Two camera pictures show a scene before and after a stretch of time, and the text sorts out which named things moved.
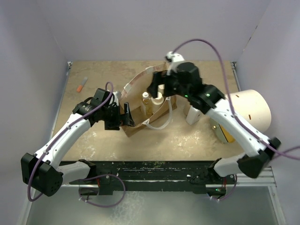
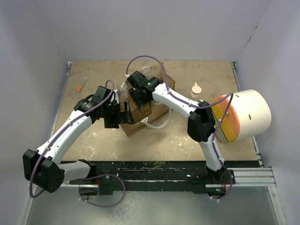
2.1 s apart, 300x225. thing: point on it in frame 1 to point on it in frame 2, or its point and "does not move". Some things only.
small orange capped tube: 80,86 does not move
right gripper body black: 173,87 to 138,100
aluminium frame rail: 266,178 does not move
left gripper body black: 112,117 does not move
